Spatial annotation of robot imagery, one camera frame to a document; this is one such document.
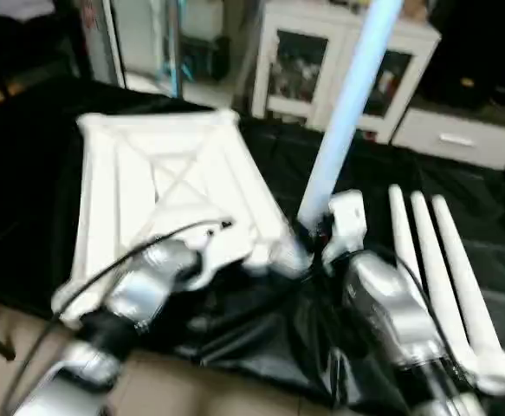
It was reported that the white plastic table leg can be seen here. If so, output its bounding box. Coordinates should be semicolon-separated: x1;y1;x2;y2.
431;195;505;397
387;184;480;384
410;191;495;387
295;0;405;237

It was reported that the white plastic table top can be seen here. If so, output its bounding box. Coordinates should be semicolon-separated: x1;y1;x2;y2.
51;108;315;327

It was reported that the white drawer unit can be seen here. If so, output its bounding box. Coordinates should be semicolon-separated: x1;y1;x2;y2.
391;106;505;171

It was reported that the white glass door cabinet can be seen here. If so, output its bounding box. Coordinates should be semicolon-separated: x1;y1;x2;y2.
250;0;442;145

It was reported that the teal floor stand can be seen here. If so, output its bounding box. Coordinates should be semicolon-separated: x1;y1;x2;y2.
167;48;203;83

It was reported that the black plastic mat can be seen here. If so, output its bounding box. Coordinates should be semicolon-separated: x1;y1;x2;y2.
0;76;505;416

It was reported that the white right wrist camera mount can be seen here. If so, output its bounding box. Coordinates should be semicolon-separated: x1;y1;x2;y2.
321;190;368;266

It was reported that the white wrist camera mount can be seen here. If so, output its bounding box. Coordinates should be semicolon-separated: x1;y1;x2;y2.
178;218;263;292
321;190;368;266

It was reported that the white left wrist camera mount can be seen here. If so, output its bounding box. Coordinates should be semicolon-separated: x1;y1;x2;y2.
178;218;263;292

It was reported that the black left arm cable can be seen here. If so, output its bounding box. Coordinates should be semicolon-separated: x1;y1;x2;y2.
0;218;236;416

